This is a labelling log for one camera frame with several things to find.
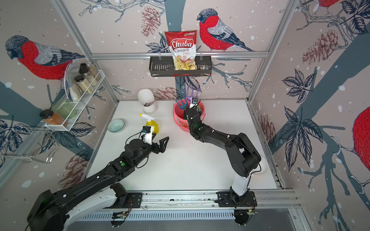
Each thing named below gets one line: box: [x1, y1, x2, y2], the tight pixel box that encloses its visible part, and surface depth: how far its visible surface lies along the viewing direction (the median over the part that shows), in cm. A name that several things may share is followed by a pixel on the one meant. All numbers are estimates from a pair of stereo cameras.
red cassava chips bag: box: [164, 29, 198, 71], surface depth 83 cm
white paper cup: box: [137, 88, 158, 114], surface depth 108 cm
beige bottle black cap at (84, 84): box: [74, 74, 95, 95], surface depth 78 cm
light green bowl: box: [107, 118, 125, 133], surface depth 103 cm
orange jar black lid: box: [39, 109, 65, 125], surface depth 62 cm
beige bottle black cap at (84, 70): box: [79, 63, 98, 87], surface depth 83 cm
